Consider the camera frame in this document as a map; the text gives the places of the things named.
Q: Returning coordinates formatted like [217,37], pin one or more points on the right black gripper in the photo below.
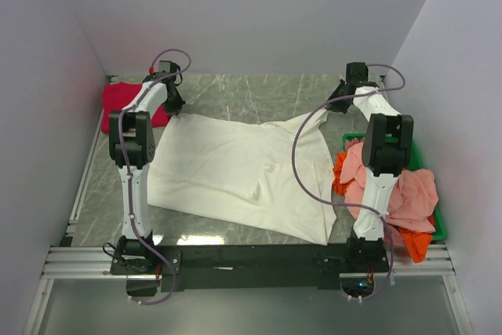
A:
[336,106]

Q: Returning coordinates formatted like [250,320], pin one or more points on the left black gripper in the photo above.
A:
[177,106]

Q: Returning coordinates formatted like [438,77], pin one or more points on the white t shirt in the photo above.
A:
[275,176]

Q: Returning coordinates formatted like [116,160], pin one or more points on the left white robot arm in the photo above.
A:
[132,146]

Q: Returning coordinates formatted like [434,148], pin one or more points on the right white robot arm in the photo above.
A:
[386,149]

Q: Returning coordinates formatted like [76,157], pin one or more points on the folded red t shirt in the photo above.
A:
[116,96]

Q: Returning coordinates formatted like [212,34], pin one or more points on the green plastic bin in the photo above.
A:
[439,217]

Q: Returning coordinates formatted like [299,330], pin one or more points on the pink t shirt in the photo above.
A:
[412,197]

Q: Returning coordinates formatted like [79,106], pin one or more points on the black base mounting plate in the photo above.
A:
[241,267]

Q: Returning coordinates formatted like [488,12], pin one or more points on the orange t shirt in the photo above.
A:
[415,245]

